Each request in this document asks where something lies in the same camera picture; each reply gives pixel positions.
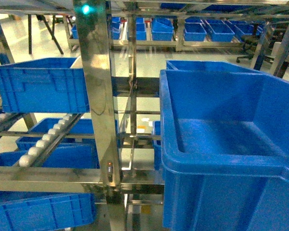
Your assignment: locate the blue bin behind large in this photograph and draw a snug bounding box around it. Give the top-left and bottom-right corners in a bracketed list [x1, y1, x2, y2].
[166, 60, 262, 73]

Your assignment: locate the stainless steel vertical post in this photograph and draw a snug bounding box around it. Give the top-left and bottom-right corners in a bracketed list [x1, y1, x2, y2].
[73, 0, 126, 231]

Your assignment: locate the black office chair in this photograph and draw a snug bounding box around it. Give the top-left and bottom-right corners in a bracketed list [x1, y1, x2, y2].
[236, 35, 260, 63]

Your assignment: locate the blue bin on left shelf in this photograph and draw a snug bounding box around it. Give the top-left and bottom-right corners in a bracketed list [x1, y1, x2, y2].
[0, 57, 90, 114]

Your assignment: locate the blue bin bottom left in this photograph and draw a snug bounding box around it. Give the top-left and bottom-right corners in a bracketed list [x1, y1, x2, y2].
[0, 191, 96, 231]

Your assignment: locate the blue bin under rollers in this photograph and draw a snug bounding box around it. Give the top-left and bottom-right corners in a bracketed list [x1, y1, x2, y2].
[0, 144, 100, 169]

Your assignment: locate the large blue bin front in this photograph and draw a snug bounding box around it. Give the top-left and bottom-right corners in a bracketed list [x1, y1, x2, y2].
[159, 70, 289, 231]

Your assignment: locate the white roller track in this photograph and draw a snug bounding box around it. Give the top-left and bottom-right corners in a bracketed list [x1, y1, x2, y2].
[19, 114, 73, 167]

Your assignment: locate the steel horizontal front beam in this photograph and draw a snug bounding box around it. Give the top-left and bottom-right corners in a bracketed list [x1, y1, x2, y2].
[0, 167, 104, 193]

